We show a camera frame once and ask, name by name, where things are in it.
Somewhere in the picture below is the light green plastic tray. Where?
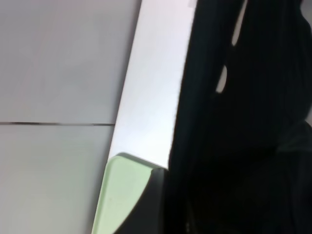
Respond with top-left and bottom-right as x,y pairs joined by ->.
92,153 -> 165,234

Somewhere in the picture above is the black short sleeve t-shirt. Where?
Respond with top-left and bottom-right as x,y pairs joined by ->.
164,0 -> 312,234

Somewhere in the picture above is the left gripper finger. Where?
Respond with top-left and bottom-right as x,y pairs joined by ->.
115,168 -> 168,234

